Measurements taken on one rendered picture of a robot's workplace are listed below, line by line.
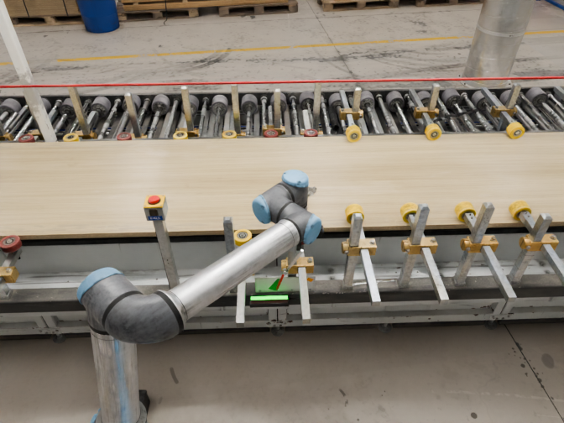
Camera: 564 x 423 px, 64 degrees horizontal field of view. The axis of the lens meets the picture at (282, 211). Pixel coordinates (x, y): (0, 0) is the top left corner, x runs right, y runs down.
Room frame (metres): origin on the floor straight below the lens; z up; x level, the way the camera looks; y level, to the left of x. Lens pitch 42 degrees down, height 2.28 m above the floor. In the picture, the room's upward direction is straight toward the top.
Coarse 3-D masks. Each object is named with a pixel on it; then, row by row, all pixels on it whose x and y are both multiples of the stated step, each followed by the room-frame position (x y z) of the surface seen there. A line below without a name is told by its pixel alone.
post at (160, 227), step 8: (160, 224) 1.24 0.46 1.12; (160, 232) 1.24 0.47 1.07; (160, 240) 1.24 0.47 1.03; (168, 240) 1.25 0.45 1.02; (160, 248) 1.24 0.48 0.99; (168, 248) 1.24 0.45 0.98; (168, 256) 1.24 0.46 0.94; (168, 264) 1.24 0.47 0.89; (168, 272) 1.24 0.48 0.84; (176, 272) 1.26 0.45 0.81; (168, 280) 1.25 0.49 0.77; (176, 280) 1.24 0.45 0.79
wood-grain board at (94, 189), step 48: (0, 144) 2.12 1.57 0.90; (48, 144) 2.12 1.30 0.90; (96, 144) 2.12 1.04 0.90; (144, 144) 2.12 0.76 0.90; (192, 144) 2.12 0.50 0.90; (240, 144) 2.12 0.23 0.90; (288, 144) 2.12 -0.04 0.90; (336, 144) 2.12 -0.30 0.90; (384, 144) 2.12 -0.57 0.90; (432, 144) 2.12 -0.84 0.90; (480, 144) 2.12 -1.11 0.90; (528, 144) 2.12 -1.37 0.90; (0, 192) 1.70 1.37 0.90; (48, 192) 1.70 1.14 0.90; (96, 192) 1.70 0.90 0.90; (144, 192) 1.70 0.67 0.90; (192, 192) 1.70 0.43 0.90; (240, 192) 1.70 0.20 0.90; (336, 192) 1.70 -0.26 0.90; (384, 192) 1.70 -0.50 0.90; (432, 192) 1.70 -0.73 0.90; (480, 192) 1.70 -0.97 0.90; (528, 192) 1.70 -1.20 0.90
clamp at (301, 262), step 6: (300, 258) 1.29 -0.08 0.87; (306, 258) 1.29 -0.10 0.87; (312, 258) 1.29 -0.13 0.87; (282, 264) 1.26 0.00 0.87; (288, 264) 1.26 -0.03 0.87; (294, 264) 1.26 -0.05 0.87; (300, 264) 1.26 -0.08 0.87; (306, 264) 1.26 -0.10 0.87; (312, 264) 1.26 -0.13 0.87; (294, 270) 1.25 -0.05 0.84; (306, 270) 1.25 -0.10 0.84; (312, 270) 1.25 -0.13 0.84
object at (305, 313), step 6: (300, 270) 1.23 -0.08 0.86; (300, 276) 1.20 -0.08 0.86; (300, 282) 1.17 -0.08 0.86; (306, 282) 1.17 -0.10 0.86; (300, 288) 1.14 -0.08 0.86; (306, 288) 1.14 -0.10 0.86; (300, 294) 1.11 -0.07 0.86; (306, 294) 1.11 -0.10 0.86; (300, 300) 1.09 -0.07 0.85; (306, 300) 1.08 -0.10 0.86; (306, 306) 1.05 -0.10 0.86; (306, 312) 1.02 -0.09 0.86; (306, 318) 1.00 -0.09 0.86
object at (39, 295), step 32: (64, 288) 1.27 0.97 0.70; (160, 288) 1.27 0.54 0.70; (320, 288) 1.27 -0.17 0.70; (352, 288) 1.26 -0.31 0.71; (384, 288) 1.27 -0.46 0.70; (416, 288) 1.27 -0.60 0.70; (448, 288) 1.27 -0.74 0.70; (480, 288) 1.27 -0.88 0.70; (512, 288) 1.27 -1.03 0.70; (544, 288) 1.28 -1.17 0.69
